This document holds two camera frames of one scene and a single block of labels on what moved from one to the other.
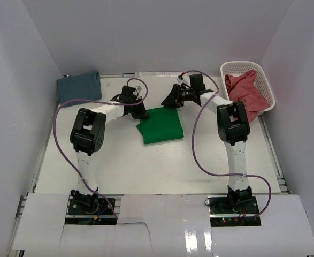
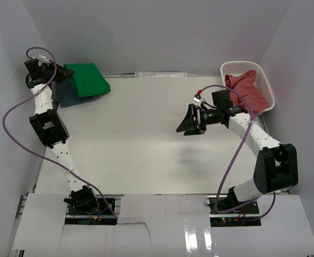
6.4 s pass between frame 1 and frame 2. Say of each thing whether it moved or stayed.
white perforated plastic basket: stayed
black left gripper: moved
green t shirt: moved
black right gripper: moved
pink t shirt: stayed
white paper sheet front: stayed
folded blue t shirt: stayed
